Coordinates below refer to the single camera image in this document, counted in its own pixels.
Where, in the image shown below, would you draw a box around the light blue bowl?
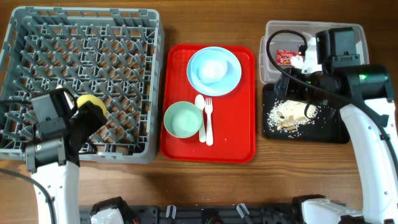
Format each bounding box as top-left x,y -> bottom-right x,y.
191,50 -> 228,84

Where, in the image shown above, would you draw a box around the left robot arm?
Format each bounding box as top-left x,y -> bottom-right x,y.
24,88 -> 107,223

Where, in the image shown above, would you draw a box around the white plastic fork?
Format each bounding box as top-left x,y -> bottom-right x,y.
205,98 -> 214,146

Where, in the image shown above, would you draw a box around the rice and food scraps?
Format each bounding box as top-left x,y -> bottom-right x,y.
266,100 -> 320,138

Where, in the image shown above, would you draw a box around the light blue plate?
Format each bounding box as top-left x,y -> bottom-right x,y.
187,47 -> 242,96

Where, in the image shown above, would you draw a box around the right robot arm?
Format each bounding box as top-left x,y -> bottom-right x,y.
274,27 -> 397,223

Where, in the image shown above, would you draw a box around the grey dishwasher rack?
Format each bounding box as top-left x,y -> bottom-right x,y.
1,6 -> 165,164

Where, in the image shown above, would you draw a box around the clear plastic bin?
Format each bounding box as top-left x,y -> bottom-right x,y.
259,21 -> 369,85

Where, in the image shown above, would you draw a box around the yellow plastic cup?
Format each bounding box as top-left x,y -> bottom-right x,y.
76,95 -> 107,116

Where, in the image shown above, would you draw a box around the red snack wrapper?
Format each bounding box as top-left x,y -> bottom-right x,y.
276,50 -> 300,65

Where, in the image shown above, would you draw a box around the red plastic tray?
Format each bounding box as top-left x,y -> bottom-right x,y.
160,44 -> 256,163

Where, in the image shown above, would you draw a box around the black tray bin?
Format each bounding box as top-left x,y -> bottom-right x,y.
262,84 -> 349,144

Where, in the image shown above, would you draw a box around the white plastic spoon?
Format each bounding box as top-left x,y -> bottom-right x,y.
195,95 -> 206,142

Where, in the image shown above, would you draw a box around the green bowl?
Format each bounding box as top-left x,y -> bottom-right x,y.
164,101 -> 201,139

